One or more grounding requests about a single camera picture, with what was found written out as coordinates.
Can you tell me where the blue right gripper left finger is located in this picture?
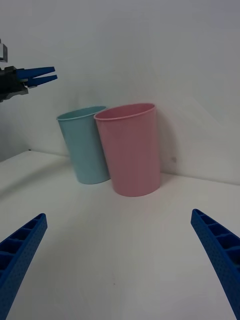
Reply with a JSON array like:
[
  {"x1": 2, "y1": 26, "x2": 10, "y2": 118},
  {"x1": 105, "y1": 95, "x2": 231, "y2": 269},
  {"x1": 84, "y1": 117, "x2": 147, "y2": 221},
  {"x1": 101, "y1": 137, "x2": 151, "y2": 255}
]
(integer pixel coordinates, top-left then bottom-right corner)
[{"x1": 0, "y1": 212, "x2": 48, "y2": 320}]

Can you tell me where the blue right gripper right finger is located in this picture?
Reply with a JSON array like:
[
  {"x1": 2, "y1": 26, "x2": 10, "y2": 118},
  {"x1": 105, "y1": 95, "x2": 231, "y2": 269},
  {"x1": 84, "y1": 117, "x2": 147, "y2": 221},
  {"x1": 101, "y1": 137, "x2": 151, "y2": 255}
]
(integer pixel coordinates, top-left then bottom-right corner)
[{"x1": 190, "y1": 208, "x2": 240, "y2": 320}]

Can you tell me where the pink plastic bin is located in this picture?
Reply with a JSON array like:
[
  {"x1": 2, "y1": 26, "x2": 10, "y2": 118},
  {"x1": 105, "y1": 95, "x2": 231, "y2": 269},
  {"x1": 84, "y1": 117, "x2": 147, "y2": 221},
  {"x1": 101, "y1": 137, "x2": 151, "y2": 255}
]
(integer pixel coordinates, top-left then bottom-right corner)
[{"x1": 93, "y1": 102, "x2": 162, "y2": 198}]

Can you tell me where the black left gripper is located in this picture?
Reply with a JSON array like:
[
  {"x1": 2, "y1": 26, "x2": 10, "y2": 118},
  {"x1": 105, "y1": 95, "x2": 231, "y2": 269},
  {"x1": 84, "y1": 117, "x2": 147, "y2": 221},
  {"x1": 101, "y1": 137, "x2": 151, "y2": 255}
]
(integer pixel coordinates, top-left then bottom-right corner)
[{"x1": 0, "y1": 65, "x2": 59, "y2": 103}]

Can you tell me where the pale blue plastic bin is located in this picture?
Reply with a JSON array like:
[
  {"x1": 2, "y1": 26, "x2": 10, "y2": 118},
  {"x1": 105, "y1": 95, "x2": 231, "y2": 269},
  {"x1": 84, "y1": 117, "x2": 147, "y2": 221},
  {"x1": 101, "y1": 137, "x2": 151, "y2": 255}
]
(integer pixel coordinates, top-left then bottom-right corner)
[{"x1": 56, "y1": 105, "x2": 111, "y2": 185}]

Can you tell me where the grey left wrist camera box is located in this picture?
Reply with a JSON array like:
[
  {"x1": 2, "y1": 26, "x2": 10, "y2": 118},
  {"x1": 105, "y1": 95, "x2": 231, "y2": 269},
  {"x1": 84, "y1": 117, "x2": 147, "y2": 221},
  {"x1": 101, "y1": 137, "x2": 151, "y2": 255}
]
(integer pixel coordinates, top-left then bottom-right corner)
[{"x1": 0, "y1": 38, "x2": 9, "y2": 63}]

